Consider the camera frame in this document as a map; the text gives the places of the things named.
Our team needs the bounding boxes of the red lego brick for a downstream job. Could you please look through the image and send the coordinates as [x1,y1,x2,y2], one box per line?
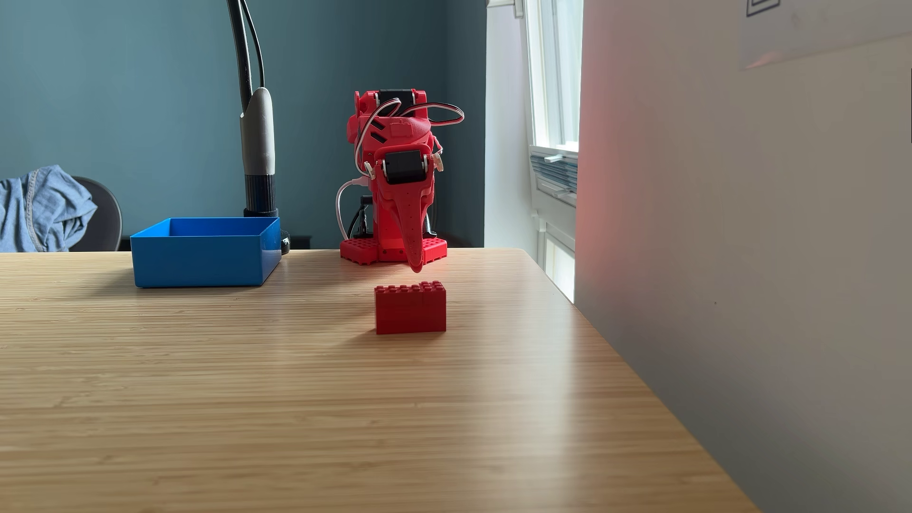
[375,281,447,335]

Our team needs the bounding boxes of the blue plastic bin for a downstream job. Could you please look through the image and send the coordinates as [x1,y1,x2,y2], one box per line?
[130,217,283,289]

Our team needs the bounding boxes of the black table clamp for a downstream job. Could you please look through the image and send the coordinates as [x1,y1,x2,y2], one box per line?
[348,195,376,239]

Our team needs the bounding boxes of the black gooseneck stand grey sleeve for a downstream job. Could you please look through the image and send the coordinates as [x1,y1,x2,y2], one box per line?
[227,0,291,255]

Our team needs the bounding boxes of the black office chair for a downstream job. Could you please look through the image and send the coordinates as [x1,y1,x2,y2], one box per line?
[69,176,124,252]

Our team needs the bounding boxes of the blue denim jacket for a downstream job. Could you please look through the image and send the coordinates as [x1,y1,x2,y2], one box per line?
[0,165,98,253]

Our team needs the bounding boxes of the white base power cable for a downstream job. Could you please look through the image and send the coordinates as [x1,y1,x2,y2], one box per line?
[335,177,369,242]

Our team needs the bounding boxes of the thin servo wire bundle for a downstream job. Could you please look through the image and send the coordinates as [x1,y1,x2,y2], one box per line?
[354,99,466,179]

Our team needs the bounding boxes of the white window frame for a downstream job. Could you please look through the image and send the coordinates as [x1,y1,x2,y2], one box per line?
[488,0,584,304]

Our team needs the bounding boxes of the thin black stand cable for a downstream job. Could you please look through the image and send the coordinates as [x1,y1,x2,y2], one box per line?
[241,0,266,90]

